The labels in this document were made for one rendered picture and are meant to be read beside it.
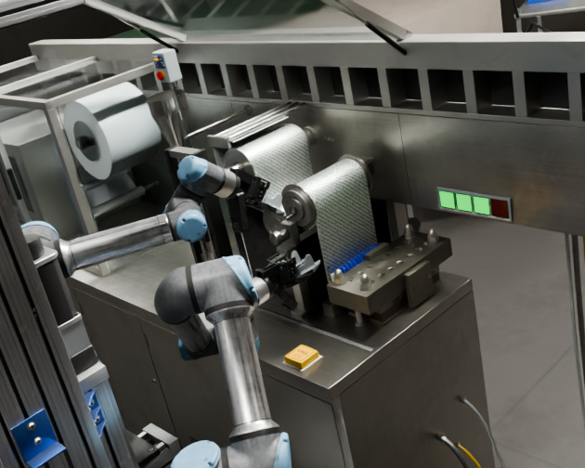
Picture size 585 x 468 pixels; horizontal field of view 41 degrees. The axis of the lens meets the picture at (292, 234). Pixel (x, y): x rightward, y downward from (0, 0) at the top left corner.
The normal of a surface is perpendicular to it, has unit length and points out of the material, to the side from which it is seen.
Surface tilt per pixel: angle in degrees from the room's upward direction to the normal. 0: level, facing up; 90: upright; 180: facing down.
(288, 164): 92
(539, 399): 0
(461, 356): 90
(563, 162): 90
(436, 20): 90
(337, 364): 0
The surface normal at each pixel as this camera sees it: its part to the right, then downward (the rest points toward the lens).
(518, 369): -0.20, -0.89
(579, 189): -0.71, 0.41
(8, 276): 0.69, 0.16
